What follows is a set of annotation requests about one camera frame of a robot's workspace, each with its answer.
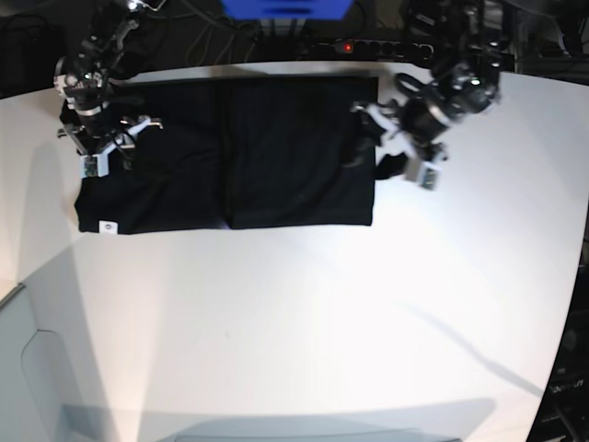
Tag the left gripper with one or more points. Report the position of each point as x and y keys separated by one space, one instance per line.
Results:
x=421 y=120

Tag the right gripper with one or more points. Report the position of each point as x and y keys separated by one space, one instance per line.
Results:
x=95 y=131

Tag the black T-shirt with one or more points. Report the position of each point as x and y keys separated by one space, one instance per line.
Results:
x=238 y=154

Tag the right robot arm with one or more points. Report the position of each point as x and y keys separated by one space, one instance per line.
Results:
x=83 y=81

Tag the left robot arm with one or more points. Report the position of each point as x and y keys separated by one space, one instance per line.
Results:
x=465 y=81

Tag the black power strip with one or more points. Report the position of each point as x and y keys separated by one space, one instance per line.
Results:
x=372 y=50

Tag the blue box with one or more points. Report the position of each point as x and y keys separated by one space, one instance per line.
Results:
x=287 y=9

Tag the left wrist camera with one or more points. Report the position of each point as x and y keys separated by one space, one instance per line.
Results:
x=422 y=173

